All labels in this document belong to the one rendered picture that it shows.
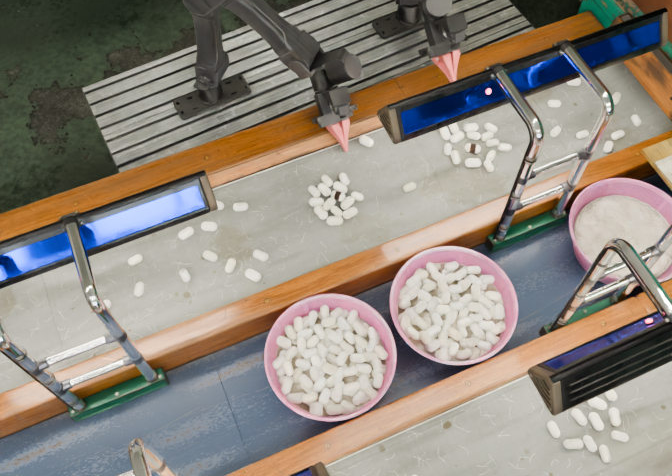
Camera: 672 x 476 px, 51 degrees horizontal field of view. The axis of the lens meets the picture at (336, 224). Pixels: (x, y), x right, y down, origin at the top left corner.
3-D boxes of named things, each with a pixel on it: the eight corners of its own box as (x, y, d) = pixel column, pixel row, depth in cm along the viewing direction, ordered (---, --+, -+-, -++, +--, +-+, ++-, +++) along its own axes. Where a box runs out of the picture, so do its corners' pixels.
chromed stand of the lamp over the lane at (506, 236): (451, 190, 173) (482, 63, 134) (522, 162, 177) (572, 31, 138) (490, 253, 164) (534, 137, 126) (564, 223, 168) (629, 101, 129)
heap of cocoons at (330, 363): (259, 340, 154) (256, 329, 148) (359, 299, 158) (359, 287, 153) (300, 441, 143) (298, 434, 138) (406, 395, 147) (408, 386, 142)
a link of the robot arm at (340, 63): (367, 60, 163) (335, 22, 156) (355, 87, 159) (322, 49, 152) (331, 72, 171) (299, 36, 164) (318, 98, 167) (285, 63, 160)
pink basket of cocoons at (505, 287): (362, 319, 157) (363, 302, 149) (442, 244, 166) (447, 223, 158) (454, 404, 147) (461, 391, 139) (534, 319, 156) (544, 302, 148)
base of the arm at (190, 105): (248, 72, 183) (237, 54, 186) (176, 101, 178) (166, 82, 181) (252, 93, 190) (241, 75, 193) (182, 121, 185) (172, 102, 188)
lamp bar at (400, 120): (375, 116, 139) (377, 91, 132) (642, 21, 150) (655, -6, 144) (393, 146, 135) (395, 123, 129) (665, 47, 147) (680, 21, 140)
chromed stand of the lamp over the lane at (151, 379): (56, 342, 155) (-41, 246, 116) (145, 308, 159) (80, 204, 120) (76, 422, 146) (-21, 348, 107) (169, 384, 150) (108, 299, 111)
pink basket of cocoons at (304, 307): (250, 338, 155) (245, 322, 147) (362, 293, 160) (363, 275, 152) (296, 453, 143) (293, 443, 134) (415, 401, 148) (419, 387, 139)
